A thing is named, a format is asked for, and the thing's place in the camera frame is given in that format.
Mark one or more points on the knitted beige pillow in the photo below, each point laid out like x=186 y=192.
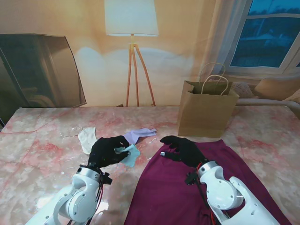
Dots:
x=243 y=90

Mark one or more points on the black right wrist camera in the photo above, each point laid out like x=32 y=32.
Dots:
x=191 y=179

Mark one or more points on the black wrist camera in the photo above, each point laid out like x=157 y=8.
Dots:
x=191 y=179
x=107 y=179

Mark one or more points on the smooth beige cushion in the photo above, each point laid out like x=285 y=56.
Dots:
x=274 y=87

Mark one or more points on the kraft paper bag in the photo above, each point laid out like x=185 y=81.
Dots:
x=206 y=112

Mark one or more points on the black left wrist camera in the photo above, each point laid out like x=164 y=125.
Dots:
x=107 y=179

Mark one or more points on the light blue sock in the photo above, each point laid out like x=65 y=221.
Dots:
x=131 y=157

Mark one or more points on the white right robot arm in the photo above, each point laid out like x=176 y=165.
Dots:
x=222 y=192

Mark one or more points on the cream white sock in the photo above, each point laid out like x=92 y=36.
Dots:
x=87 y=140

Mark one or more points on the white shade tripod floor lamp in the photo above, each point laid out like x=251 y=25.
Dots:
x=131 y=18

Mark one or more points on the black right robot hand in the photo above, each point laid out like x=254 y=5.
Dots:
x=189 y=152

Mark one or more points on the sheer beige curtain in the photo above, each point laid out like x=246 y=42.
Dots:
x=220 y=35

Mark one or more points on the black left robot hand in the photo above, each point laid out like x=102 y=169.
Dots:
x=103 y=152

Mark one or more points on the maroon shorts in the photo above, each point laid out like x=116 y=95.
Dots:
x=164 y=192

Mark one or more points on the beige sofa frame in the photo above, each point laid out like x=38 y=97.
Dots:
x=262 y=102

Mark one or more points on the dark framed mirror panel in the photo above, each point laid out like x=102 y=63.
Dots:
x=35 y=70

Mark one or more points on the white framed window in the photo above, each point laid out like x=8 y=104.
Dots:
x=264 y=39

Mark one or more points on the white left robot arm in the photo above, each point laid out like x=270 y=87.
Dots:
x=77 y=199

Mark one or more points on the lavender sock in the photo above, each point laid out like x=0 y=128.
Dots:
x=140 y=133

